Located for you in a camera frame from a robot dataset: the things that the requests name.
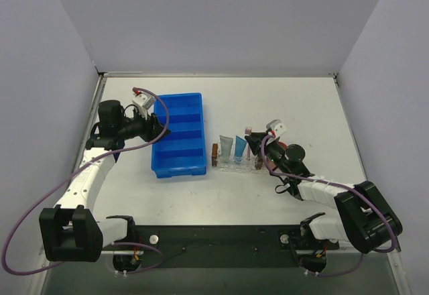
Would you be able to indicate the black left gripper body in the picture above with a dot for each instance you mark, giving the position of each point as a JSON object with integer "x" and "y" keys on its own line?
{"x": 154, "y": 126}

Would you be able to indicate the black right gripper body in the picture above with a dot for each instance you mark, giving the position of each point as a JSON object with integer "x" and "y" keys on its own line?
{"x": 262, "y": 142}

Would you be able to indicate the pink plastic cup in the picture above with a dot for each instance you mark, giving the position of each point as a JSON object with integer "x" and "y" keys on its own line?
{"x": 270, "y": 163}

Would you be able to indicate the blue toothpaste tube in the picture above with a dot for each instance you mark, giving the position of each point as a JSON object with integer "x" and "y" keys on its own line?
{"x": 240, "y": 146}

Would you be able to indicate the white toothpaste tube green cap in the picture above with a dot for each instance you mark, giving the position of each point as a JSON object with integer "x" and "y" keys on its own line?
{"x": 226, "y": 146}

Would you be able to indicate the clear holder with wooden ends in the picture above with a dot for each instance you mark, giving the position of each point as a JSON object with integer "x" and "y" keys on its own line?
{"x": 237, "y": 161}

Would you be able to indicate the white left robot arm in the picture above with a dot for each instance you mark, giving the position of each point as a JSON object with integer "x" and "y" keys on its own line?
{"x": 69, "y": 230}

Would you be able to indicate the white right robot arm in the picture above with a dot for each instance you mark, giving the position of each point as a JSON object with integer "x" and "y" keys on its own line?
{"x": 365, "y": 219}

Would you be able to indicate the clear textured oval tray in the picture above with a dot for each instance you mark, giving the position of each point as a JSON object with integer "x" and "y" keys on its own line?
{"x": 248, "y": 168}

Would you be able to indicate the blue plastic divided bin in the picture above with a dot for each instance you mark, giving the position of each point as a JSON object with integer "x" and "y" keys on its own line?
{"x": 182, "y": 152}

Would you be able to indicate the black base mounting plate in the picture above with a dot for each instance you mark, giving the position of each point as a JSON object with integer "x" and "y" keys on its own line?
{"x": 225, "y": 246}

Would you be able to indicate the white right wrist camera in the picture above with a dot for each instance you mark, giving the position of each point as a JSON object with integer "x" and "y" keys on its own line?
{"x": 276, "y": 128}

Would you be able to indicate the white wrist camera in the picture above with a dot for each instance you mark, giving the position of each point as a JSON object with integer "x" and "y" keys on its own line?
{"x": 276, "y": 128}
{"x": 143, "y": 102}

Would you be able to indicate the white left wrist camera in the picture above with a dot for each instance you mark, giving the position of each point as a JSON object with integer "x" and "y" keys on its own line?
{"x": 143, "y": 102}

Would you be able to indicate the aluminium front rail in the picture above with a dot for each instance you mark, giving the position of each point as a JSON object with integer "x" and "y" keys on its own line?
{"x": 127, "y": 252}

